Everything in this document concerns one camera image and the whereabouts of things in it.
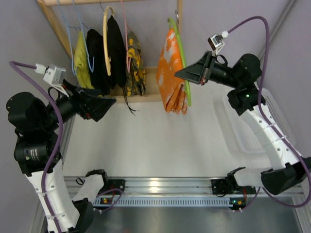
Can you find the black trousers on wooden hanger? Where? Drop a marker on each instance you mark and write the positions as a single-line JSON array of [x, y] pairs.
[[117, 53]]

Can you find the wooden clothes rack frame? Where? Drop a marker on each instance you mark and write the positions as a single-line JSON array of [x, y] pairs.
[[152, 91]]

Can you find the blue wire hanger left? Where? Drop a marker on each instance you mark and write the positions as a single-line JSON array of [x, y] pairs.
[[68, 28]]

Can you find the aluminium mounting rail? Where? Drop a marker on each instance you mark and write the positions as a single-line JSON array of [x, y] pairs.
[[170, 186]]

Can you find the camouflage trousers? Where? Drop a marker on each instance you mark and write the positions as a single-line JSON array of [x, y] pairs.
[[136, 77]]

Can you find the pink wire hanger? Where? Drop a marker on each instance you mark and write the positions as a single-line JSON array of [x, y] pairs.
[[128, 59]]

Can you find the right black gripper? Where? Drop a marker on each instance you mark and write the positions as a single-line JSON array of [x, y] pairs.
[[207, 68]]

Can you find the beige wooden hanger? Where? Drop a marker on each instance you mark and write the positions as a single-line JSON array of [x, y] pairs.
[[106, 55]]

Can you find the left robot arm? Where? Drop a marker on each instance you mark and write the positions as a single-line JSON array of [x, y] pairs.
[[39, 133]]

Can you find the slotted cable duct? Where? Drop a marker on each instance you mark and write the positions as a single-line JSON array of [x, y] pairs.
[[128, 201]]

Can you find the orange white patterned trousers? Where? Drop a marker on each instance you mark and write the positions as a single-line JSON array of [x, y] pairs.
[[172, 88]]

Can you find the black trousers on blue hanger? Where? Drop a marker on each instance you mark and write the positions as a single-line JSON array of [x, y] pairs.
[[95, 47]]

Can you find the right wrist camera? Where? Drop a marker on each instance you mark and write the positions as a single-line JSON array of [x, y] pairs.
[[217, 42]]

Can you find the yellow-green trousers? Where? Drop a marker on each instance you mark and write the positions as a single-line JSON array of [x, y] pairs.
[[81, 64]]

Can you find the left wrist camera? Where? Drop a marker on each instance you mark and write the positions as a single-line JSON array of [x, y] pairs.
[[53, 75]]

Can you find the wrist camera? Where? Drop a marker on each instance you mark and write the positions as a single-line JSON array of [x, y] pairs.
[[217, 42], [53, 75]]

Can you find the blue wire hanger right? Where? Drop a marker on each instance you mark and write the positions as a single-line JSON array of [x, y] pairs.
[[90, 64]]

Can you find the blue wire hanger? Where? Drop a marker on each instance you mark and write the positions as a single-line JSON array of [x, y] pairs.
[[68, 28], [90, 64]]

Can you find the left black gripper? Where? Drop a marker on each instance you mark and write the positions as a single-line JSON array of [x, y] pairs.
[[82, 106]]

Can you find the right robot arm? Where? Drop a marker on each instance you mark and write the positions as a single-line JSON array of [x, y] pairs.
[[287, 167]]

